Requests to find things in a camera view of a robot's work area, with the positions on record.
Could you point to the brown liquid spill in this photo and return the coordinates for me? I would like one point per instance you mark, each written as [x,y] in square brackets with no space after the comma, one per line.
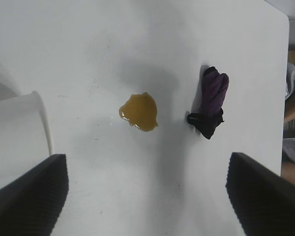
[140,111]

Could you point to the person in grey clothes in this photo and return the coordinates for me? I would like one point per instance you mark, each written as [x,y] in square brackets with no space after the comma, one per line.
[293,81]

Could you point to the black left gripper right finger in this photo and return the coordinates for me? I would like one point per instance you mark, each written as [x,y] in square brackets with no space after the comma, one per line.
[268,204]

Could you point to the white paper cup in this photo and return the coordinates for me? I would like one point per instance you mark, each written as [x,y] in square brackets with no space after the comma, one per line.
[14,137]

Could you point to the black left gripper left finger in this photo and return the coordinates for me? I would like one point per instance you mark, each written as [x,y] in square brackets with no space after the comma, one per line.
[27,204]

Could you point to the purple and black cloth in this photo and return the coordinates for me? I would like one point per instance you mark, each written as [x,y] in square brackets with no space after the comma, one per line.
[214,98]

